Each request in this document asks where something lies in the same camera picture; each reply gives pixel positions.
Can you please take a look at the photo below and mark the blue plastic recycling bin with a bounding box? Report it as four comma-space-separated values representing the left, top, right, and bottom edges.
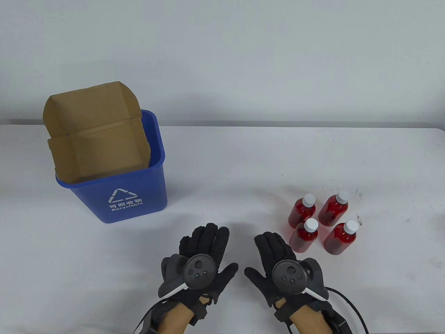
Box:
55, 110, 168, 224

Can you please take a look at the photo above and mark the grey right hand controller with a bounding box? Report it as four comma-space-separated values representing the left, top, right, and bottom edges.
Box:
271, 257, 329, 301

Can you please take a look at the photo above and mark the person's right hand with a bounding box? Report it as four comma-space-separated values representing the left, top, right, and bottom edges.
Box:
244, 232, 329, 310

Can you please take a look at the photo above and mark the black right wrist box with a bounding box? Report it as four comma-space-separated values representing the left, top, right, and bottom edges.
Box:
323, 306, 354, 334

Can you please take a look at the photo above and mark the person's right forearm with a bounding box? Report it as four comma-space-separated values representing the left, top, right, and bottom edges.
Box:
290, 302, 332, 334

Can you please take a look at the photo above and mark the grey left hand controller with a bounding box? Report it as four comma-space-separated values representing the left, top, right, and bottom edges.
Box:
158, 254, 218, 299

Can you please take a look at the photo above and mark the red liquid bottle white cap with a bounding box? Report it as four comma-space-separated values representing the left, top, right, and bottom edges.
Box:
318, 191, 349, 226
323, 220, 358, 256
288, 194, 316, 229
289, 218, 318, 253

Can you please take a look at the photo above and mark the person's left hand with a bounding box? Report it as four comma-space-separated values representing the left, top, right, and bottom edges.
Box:
158, 223, 238, 319

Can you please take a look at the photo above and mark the black left wrist box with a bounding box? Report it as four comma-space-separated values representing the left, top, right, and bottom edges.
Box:
138, 308, 161, 334

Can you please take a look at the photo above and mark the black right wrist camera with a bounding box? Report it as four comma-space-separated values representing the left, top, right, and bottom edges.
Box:
274, 299, 296, 322

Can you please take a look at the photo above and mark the grey hand controller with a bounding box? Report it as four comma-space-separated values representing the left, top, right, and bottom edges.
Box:
158, 254, 218, 299
271, 257, 329, 301

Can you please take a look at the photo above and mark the brown cardboard box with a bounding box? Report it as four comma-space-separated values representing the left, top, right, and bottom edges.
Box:
43, 81, 151, 185

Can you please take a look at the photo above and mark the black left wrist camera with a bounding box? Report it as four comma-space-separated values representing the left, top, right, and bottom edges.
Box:
189, 296, 210, 326

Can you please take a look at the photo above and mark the person's left forearm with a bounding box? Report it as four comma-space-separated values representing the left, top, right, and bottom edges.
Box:
159, 302, 195, 334

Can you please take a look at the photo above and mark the black wrist box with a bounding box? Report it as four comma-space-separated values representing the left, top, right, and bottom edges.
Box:
138, 308, 161, 334
323, 306, 354, 334

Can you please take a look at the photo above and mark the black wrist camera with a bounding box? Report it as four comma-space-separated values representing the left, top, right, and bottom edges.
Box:
274, 299, 296, 322
189, 296, 210, 326

